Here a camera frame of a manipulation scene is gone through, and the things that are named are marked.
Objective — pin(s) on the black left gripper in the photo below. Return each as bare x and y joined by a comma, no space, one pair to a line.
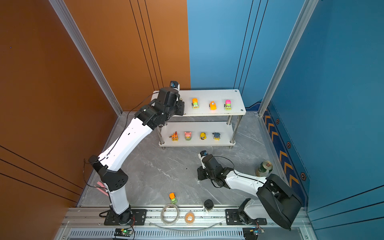
180,104

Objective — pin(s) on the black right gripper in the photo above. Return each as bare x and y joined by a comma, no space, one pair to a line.
200,171

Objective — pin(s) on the green orange toy car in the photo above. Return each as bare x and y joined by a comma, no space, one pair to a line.
195,103

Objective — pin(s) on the blue yellow duck figure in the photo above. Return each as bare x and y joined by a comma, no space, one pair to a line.
216,136

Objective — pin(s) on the orange yellow dragon figure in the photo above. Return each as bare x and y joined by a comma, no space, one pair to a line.
174,137

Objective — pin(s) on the yellow banana figure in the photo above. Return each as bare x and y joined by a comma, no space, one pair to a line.
203,136

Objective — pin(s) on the pink green monster figure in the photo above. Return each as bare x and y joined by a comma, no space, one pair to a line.
188,136

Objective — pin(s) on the orange green toy truck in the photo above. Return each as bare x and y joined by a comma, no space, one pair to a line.
173,199

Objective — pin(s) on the pink green toy car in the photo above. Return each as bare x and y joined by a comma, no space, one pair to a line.
228,105

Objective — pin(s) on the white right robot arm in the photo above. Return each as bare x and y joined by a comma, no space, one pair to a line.
281,203

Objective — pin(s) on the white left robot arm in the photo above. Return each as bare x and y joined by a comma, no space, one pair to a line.
108,164

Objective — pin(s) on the white two-tier metal shelf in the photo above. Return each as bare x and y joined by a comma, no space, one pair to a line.
204,120

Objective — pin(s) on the black lidded paper cup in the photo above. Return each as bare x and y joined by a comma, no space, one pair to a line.
208,206

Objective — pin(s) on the green beverage can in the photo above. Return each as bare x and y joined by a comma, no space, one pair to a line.
264,169

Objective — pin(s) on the tan tape roll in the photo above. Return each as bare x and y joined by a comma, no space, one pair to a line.
189,218

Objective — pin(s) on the clear tape roll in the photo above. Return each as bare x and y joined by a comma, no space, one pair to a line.
170,214

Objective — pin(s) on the green circuit board right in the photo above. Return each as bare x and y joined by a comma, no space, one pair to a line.
252,233

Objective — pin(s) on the green circuit board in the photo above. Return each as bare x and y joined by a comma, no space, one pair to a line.
252,233
124,233

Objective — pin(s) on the green circuit board left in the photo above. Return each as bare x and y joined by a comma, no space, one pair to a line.
124,233

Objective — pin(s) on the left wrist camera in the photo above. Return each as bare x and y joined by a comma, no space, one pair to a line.
175,85

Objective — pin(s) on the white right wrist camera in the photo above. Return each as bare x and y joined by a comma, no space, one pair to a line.
201,156

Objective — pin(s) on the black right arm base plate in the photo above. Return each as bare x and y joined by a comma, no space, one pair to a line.
233,217

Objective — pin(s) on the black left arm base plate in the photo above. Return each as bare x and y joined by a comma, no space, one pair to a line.
135,217

